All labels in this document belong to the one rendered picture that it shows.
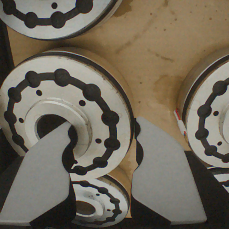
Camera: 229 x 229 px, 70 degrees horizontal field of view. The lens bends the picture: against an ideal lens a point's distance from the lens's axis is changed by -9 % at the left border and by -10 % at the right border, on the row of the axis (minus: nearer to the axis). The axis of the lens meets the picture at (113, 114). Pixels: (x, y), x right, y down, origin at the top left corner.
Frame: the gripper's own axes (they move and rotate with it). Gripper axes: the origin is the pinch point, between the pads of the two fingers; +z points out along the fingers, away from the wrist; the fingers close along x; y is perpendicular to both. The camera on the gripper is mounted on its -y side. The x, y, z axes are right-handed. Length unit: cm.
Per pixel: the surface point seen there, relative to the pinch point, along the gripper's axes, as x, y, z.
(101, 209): -1.3, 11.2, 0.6
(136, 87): 2.6, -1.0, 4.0
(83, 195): -2.9, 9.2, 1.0
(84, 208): -3.5, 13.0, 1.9
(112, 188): 0.1, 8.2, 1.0
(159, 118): 4.8, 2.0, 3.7
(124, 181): 1.3, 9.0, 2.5
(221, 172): 10.5, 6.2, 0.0
